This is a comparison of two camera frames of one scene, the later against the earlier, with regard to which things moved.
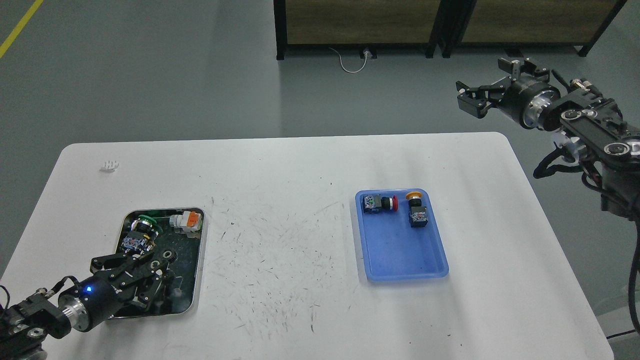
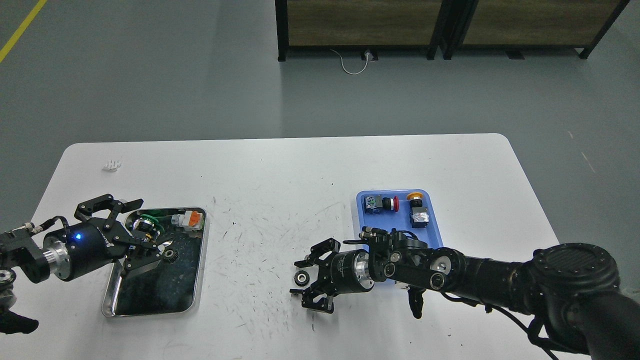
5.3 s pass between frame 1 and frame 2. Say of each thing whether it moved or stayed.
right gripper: moved
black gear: stayed
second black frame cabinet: stayed
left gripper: moved
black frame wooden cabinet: stayed
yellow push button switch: stayed
